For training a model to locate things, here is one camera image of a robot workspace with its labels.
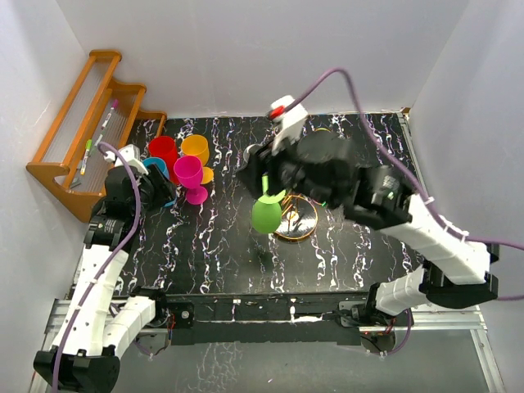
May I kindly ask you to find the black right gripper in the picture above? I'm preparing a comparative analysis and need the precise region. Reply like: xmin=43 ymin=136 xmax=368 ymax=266
xmin=236 ymin=127 xmax=341 ymax=212

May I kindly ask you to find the blue wine glass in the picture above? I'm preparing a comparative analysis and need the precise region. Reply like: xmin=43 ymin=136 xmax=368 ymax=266
xmin=142 ymin=157 xmax=177 ymax=207

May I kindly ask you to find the magenta wine glass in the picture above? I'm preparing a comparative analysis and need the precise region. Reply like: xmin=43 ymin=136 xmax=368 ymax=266
xmin=174 ymin=156 xmax=208 ymax=206

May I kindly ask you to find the green wine glass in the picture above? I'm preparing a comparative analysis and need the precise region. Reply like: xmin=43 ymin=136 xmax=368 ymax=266
xmin=251 ymin=174 xmax=287 ymax=234

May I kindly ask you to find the red wine glass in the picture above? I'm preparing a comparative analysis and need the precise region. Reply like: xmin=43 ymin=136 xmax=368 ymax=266
xmin=148 ymin=136 xmax=179 ymax=184

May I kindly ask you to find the yellow orange wine glass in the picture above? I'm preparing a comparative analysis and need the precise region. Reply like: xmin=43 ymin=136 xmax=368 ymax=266
xmin=181 ymin=134 xmax=214 ymax=184

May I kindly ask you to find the clear wine glass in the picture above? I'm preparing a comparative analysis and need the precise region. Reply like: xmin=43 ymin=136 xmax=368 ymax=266
xmin=242 ymin=144 xmax=260 ymax=163

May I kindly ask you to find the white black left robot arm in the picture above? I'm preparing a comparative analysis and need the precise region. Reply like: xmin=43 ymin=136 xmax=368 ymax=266
xmin=34 ymin=165 xmax=174 ymax=392

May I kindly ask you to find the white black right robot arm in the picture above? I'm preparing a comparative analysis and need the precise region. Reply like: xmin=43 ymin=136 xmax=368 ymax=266
xmin=237 ymin=131 xmax=499 ymax=325

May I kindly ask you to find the green cap marker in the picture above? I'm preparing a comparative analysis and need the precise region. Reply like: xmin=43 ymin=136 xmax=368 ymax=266
xmin=80 ymin=139 xmax=93 ymax=176

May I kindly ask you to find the wooden tiered shelf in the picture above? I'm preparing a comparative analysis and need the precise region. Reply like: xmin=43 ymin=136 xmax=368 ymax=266
xmin=26 ymin=50 xmax=167 ymax=223

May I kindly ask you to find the purple cap marker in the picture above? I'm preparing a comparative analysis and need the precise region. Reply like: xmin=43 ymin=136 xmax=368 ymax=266
xmin=101 ymin=99 xmax=119 ymax=130

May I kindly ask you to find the gold wire glass rack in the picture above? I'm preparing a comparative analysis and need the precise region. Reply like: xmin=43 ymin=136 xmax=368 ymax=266
xmin=273 ymin=192 xmax=325 ymax=242

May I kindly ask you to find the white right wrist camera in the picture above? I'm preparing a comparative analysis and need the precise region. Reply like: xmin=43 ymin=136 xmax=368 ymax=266
xmin=272 ymin=104 xmax=308 ymax=156

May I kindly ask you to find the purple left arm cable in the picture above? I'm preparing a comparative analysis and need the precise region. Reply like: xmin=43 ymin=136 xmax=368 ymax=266
xmin=51 ymin=141 xmax=142 ymax=393

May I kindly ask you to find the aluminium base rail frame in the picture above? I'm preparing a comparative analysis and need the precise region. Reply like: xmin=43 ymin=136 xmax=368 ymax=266
xmin=34 ymin=287 xmax=504 ymax=392

